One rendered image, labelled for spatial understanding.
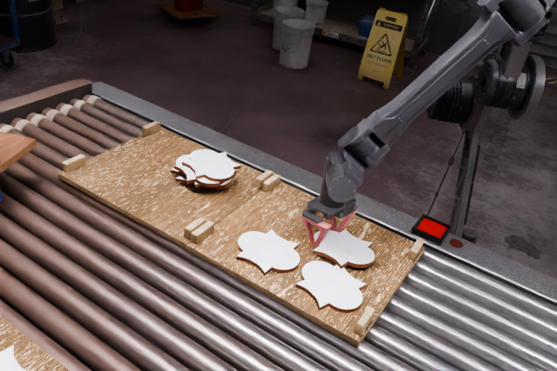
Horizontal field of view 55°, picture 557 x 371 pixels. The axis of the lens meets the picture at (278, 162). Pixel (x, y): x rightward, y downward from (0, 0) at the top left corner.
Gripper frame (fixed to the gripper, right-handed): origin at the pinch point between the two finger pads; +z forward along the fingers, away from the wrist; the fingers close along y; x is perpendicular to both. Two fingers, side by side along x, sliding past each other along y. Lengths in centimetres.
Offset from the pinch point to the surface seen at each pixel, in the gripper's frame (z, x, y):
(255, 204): 0.4, 19.8, -1.3
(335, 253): 0.0, -5.2, -3.7
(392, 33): 18, 158, 324
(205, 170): -5.3, 32.6, -6.4
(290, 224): 0.9, 9.2, -0.9
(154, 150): -1, 55, -4
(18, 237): 4, 46, -46
